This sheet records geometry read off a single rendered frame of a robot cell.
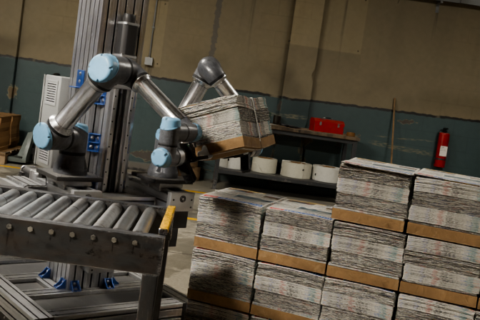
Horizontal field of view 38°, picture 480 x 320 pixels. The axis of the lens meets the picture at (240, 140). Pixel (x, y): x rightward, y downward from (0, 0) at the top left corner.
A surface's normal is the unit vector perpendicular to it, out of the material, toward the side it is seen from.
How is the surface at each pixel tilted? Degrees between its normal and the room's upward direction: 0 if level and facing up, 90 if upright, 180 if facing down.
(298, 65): 90
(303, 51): 90
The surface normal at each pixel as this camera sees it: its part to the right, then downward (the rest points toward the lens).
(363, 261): -0.33, 0.02
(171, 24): 0.04, 0.07
